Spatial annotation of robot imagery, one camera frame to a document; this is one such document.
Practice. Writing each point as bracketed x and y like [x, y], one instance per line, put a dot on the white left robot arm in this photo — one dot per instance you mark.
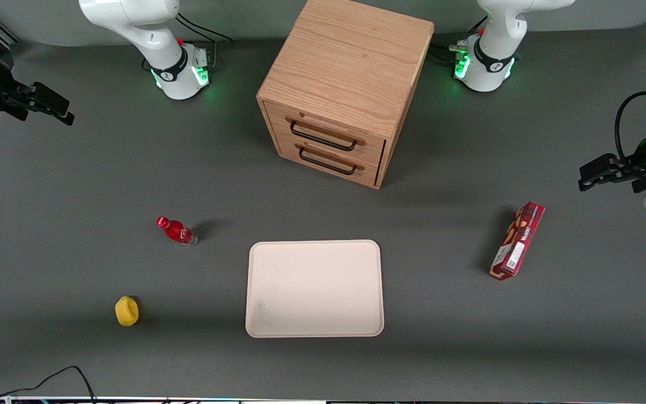
[494, 76]

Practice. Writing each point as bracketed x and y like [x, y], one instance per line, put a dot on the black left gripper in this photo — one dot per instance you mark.
[635, 166]

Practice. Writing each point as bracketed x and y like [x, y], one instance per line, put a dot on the yellow lemon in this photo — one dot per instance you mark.
[127, 312]

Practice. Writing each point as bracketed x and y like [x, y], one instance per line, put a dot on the red snack box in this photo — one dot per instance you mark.
[516, 244]

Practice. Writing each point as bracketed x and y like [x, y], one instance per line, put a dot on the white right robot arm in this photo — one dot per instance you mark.
[155, 33]

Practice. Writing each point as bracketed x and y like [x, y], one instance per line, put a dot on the oak wooden drawer cabinet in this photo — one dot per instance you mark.
[351, 56]

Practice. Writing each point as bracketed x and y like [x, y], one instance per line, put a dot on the beige rectangular tray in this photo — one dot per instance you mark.
[314, 292]

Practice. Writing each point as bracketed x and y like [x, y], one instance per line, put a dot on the small red bottle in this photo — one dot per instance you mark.
[177, 231]

